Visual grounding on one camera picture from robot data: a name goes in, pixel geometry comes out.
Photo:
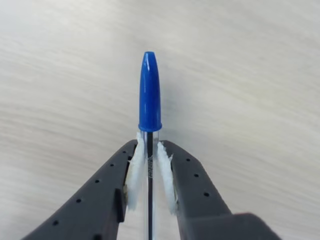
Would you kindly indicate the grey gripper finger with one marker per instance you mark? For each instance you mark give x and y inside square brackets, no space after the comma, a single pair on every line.
[95,200]
[195,190]

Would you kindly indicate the blue capped ballpoint pen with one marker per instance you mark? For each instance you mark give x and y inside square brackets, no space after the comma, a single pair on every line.
[150,95]

